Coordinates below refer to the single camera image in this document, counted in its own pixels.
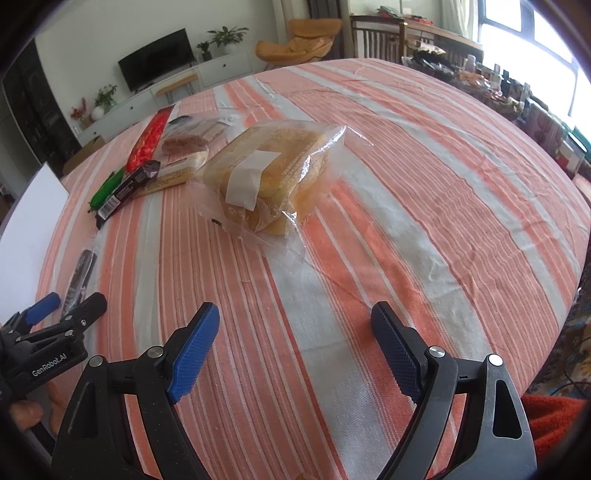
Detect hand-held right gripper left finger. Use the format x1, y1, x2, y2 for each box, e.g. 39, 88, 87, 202
50, 302, 221, 480

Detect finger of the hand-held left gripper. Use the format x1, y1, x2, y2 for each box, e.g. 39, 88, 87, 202
16, 292, 108, 347
0, 292, 62, 336

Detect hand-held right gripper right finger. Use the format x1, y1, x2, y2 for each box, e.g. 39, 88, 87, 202
370, 301, 539, 480

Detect black snack packet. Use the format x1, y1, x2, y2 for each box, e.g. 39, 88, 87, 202
60, 248, 99, 319

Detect beige cake packet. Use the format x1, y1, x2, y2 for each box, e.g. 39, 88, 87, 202
139, 134, 211, 197

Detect long red snack packet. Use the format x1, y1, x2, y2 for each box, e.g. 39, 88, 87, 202
126, 105, 178, 172

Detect clear bag of bread buns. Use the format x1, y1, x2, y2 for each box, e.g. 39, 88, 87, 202
194, 119, 375, 257

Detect clear packet of brown wafers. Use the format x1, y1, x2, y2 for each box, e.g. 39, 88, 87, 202
168, 116, 232, 144

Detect person's left hand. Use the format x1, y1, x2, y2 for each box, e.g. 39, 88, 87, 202
9, 383, 70, 437

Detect white board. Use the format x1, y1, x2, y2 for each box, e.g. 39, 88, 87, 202
0, 165, 71, 301

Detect green snack packet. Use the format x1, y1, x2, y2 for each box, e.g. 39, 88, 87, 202
89, 167, 126, 213

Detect orange striped tablecloth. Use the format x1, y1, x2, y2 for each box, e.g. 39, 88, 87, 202
34, 58, 591, 480

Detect dark brown snack bar packet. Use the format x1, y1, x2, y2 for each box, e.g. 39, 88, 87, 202
95, 160, 161, 230

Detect cardboard box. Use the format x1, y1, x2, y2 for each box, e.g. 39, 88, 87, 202
62, 136, 107, 178

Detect orange red cloth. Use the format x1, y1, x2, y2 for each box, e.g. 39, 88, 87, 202
522, 392, 587, 467

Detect patterned rug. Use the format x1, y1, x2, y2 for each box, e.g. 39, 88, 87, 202
549, 286, 591, 398

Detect red berry branches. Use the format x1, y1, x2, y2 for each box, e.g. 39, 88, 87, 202
70, 97, 93, 127

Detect dark glass cabinet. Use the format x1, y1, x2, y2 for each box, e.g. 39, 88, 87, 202
2, 37, 81, 178

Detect green plant in vase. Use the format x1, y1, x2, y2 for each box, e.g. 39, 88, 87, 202
93, 84, 118, 114

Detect small wooden stool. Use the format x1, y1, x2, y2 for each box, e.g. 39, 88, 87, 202
154, 74, 199, 100

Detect black television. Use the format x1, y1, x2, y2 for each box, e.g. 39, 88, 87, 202
117, 28, 195, 93

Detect white television cabinet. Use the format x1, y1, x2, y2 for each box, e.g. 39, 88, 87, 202
76, 51, 257, 134

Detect cluttered wooden table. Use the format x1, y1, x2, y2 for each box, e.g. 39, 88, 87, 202
402, 21, 591, 185

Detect large leafy potted plant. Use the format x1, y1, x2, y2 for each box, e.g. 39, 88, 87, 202
207, 25, 250, 58

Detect wooden dining chair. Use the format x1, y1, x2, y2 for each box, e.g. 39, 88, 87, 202
350, 16, 409, 63

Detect orange lounge chair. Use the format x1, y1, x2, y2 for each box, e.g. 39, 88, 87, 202
255, 18, 343, 70

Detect window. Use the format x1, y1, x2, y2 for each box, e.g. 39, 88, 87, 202
475, 0, 583, 121

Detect white curtain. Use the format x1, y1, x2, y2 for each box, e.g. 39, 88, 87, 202
441, 0, 481, 42

